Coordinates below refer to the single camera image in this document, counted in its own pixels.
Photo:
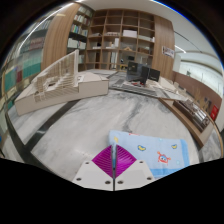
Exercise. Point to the red cabinet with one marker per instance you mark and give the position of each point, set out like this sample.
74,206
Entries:
214,112

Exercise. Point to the light blue cartoon print towel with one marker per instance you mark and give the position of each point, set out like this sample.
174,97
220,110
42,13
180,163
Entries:
151,150

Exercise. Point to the grey flat model base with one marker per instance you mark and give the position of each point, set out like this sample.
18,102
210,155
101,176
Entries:
133,88

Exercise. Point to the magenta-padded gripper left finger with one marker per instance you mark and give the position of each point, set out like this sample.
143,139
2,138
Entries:
100,176

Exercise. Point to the small white building model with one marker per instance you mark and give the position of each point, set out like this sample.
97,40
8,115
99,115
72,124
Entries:
168,85

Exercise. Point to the wall poster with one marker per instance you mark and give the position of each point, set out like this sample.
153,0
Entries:
168,52

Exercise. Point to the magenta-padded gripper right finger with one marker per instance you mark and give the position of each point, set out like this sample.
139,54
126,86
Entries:
133,175

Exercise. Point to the white architectural building model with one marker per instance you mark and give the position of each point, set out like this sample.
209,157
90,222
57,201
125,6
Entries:
90,87

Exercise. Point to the straight ceiling light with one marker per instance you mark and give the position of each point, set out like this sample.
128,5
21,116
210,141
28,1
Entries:
180,49

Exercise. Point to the black box building model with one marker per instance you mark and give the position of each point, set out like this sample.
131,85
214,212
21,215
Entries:
140,71

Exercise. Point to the dark shelf unit with books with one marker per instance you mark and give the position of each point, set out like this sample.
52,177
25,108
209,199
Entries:
78,33

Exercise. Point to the wooden cubby shelf unit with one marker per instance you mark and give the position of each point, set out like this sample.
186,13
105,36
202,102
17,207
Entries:
123,36

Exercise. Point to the dark brown building model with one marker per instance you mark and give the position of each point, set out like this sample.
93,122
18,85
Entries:
193,115

